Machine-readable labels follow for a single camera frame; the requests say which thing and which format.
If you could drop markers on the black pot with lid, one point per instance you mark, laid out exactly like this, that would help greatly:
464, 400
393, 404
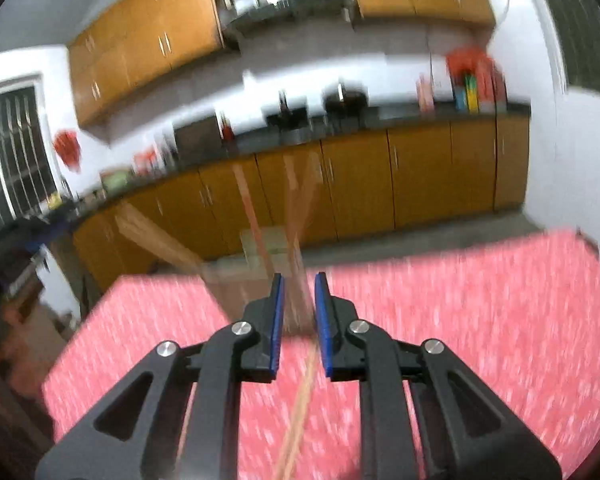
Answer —
345, 102

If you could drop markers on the large barred window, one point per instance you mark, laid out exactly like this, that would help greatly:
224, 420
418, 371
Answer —
585, 20

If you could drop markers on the small barred window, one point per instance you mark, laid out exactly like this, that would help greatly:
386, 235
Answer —
15, 160

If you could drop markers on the black wok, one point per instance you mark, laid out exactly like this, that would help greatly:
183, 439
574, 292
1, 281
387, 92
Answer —
286, 116

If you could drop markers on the person's left forearm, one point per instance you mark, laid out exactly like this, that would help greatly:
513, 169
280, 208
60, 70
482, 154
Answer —
22, 360

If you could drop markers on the steel range hood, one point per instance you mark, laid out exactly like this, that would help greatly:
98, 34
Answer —
280, 10

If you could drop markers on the black kitchen countertop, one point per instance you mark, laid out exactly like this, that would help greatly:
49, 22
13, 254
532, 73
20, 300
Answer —
405, 114

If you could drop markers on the green plastic basin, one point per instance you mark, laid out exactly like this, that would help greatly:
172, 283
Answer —
115, 180

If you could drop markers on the yellow box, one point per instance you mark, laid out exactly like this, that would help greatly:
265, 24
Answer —
473, 99

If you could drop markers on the blue box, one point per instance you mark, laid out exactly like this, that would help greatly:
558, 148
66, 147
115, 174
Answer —
461, 100

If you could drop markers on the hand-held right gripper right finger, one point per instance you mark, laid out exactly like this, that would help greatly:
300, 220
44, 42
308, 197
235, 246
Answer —
321, 330

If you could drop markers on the pink bottle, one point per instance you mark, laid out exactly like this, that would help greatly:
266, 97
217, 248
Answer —
426, 95

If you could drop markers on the wooden chopstick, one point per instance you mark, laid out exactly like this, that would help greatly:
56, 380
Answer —
252, 220
300, 410
160, 245
312, 185
167, 255
150, 232

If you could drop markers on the wooden lower kitchen cabinets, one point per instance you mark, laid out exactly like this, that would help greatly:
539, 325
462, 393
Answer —
420, 175

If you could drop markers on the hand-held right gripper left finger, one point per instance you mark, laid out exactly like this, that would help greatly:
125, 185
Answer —
278, 330

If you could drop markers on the wooden upper kitchen cabinets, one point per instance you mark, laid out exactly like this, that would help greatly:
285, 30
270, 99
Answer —
145, 45

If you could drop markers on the wooden kitchen cabinets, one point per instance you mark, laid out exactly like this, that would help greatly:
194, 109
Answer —
420, 175
145, 45

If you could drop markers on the red bottle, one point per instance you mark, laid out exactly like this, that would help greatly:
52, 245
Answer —
225, 130

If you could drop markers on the red floral tablecloth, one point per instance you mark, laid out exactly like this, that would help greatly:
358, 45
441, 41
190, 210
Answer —
455, 310

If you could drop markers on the beige perforated utensil holder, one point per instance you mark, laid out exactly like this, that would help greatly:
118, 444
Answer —
230, 290

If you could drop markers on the red thermos flask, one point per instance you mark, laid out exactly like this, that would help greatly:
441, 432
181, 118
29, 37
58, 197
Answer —
488, 92
501, 91

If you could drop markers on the red and white plastic bag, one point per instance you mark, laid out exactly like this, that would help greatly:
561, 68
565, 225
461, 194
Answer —
145, 161

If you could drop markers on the dark wooden cutting board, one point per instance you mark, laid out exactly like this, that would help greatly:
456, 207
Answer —
195, 135

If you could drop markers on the hanging red plastic bag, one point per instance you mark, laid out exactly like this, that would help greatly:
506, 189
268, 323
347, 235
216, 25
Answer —
66, 147

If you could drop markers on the yellow detergent bottle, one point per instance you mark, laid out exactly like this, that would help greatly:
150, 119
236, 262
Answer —
55, 201

